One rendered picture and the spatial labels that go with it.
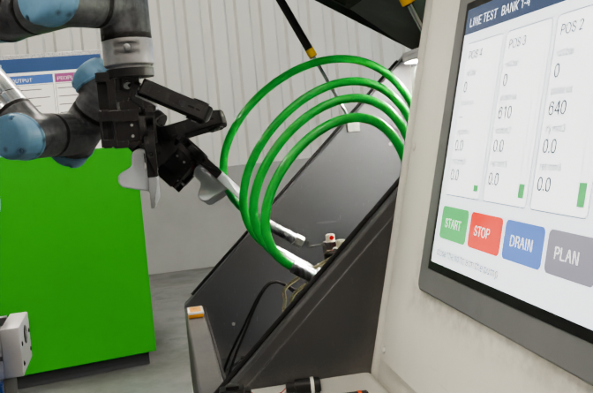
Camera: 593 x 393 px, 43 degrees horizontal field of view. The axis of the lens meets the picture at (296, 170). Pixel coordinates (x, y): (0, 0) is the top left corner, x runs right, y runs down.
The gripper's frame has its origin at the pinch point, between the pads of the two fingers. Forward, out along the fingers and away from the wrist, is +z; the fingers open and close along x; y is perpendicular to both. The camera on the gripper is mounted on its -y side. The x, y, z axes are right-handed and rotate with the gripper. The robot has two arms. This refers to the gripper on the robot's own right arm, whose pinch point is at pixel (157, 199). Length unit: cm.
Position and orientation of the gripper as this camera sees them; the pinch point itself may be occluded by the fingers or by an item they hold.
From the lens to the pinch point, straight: 118.3
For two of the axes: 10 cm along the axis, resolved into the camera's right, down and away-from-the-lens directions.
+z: 0.9, 9.9, 0.5
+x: 1.8, 0.4, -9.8
